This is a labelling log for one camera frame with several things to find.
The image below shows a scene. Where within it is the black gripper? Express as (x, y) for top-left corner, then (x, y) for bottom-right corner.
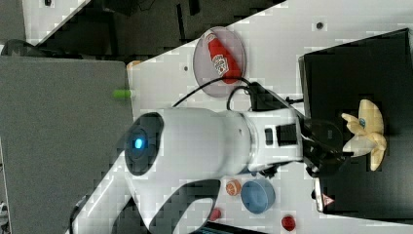
(300, 118), (350, 177)

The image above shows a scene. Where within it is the yellow plush banana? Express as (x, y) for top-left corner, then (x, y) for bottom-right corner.
(341, 99), (387, 171)

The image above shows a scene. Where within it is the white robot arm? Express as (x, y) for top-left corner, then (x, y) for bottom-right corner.
(65, 108), (344, 234)

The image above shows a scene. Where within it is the blue bowl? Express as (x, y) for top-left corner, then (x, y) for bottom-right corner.
(241, 178), (276, 215)

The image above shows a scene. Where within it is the orange ball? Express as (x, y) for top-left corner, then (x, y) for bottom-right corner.
(226, 179), (242, 196)

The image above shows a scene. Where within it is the red ketchup bottle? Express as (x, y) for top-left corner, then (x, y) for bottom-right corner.
(204, 30), (242, 84)

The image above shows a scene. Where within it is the grey round plate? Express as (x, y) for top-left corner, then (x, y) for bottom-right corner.
(193, 26), (246, 98)

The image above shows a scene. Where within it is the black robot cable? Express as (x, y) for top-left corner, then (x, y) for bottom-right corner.
(170, 76), (261, 112)

